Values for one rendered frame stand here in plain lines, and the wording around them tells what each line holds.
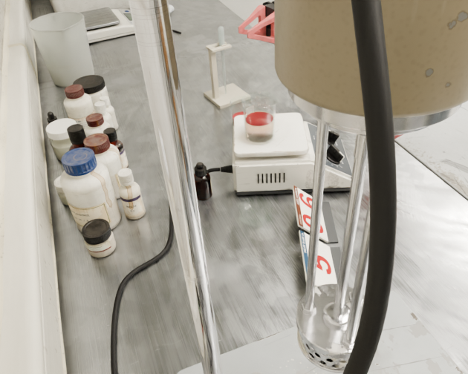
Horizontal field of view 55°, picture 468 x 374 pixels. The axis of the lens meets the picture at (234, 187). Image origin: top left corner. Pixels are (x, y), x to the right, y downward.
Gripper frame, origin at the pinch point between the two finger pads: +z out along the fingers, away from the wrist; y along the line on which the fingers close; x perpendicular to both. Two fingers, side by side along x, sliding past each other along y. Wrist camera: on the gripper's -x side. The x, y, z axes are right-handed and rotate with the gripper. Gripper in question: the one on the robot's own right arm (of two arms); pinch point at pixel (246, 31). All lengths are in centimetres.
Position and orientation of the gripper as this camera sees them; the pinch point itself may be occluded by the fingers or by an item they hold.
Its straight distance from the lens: 101.9
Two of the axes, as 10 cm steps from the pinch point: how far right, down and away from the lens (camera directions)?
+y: 5.3, 5.2, -6.7
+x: 0.6, 7.6, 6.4
